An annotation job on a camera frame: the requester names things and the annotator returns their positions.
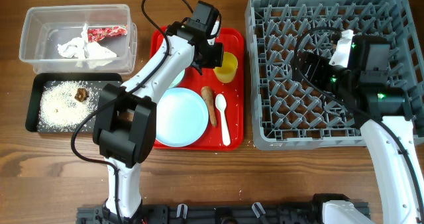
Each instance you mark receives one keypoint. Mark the brown food chunk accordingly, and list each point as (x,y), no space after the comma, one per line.
(82,94)

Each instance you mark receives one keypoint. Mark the white rice pile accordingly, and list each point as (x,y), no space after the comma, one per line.
(59,109)

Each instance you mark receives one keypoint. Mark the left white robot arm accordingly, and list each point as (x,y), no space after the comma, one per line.
(125,123)

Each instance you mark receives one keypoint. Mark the yellow plastic cup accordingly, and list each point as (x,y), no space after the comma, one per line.
(226,73)

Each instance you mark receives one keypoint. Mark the crumpled white tissue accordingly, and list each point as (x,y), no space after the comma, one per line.
(82,48)

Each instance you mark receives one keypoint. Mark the light blue plate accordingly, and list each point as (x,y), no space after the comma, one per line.
(182,117)

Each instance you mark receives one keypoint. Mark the green bowl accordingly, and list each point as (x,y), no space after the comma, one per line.
(177,80)

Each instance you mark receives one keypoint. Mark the white plastic spoon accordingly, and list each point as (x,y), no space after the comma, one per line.
(221,105)

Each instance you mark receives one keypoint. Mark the grey dishwasher rack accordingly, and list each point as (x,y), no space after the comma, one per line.
(287,115)

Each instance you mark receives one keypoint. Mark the red patterned wrapper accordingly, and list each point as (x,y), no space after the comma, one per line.
(98,34)

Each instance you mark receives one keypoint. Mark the clear plastic bin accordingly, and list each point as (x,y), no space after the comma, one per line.
(47,27)

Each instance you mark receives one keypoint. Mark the black waste tray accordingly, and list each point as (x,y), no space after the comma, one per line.
(93,81)

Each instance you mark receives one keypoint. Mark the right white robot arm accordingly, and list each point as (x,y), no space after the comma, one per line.
(356,77)

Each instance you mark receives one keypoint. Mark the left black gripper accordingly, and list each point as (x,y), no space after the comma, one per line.
(216,59)

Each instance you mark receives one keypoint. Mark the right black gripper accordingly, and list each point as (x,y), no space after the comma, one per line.
(319,65)

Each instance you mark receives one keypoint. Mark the red plastic tray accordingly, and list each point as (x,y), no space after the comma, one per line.
(233,92)

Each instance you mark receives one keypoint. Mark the brown carrot piece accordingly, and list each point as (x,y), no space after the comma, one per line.
(207,95)

